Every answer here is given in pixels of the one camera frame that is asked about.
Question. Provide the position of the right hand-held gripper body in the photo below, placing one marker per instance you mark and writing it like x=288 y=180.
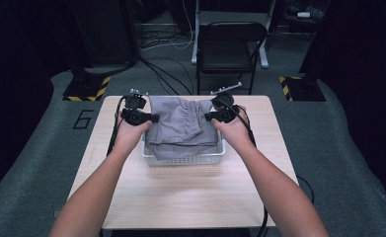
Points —
x=223 y=110

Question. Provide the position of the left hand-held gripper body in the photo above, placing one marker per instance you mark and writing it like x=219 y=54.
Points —
x=135 y=113

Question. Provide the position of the grey pants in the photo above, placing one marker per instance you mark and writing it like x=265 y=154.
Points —
x=180 y=125

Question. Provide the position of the white perforated basket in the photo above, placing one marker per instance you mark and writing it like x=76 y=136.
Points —
x=184 y=160

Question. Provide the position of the person's left hand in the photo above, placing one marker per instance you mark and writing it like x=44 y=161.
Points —
x=131 y=133

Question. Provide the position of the person's right hand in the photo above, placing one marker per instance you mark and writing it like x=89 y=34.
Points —
x=233 y=131

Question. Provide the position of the black folding chair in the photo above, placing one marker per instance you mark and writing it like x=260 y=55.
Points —
x=226 y=56
x=195 y=39

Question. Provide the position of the striped black stand base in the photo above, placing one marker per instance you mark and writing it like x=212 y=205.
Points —
x=87 y=88
x=302 y=89

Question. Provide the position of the black cabinet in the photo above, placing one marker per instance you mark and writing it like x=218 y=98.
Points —
x=105 y=29

